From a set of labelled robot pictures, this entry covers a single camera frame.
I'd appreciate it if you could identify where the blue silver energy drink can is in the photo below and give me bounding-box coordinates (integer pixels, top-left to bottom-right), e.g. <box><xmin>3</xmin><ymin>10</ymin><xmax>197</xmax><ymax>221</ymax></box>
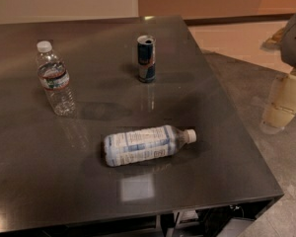
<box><xmin>137</xmin><ymin>36</ymin><xmax>156</xmax><ymax>83</ymax></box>

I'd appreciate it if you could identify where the clear water bottle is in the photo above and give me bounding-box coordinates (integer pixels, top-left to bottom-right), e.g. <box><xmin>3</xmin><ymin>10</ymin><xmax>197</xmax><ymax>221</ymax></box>
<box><xmin>37</xmin><ymin>40</ymin><xmax>76</xmax><ymax>117</ymax></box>

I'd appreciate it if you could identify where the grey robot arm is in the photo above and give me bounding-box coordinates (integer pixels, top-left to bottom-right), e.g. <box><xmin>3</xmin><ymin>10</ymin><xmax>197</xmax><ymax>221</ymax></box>
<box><xmin>260</xmin><ymin>13</ymin><xmax>296</xmax><ymax>134</ymax></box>

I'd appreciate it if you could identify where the blue labelled plastic bottle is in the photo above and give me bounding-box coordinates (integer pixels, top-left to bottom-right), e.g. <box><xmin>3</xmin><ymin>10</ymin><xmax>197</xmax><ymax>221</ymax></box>
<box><xmin>104</xmin><ymin>125</ymin><xmax>197</xmax><ymax>167</ymax></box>

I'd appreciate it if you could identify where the dark table frame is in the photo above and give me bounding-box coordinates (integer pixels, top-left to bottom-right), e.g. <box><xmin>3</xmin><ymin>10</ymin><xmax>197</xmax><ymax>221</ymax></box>
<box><xmin>0</xmin><ymin>195</ymin><xmax>282</xmax><ymax>237</ymax></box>

